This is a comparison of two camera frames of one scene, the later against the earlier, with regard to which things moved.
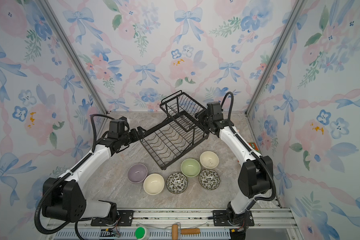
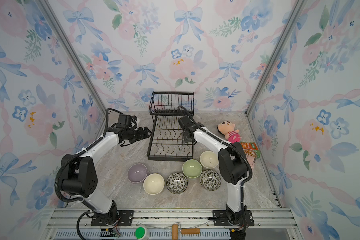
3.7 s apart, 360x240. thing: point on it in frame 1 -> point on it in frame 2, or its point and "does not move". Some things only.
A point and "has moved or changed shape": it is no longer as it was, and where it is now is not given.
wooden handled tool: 175,231 does not move
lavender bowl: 137,173 does not move
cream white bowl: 153,184 does not move
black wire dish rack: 182,128 has moved or changed shape
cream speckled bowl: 209,159 does not move
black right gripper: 201,114 -> 185,140
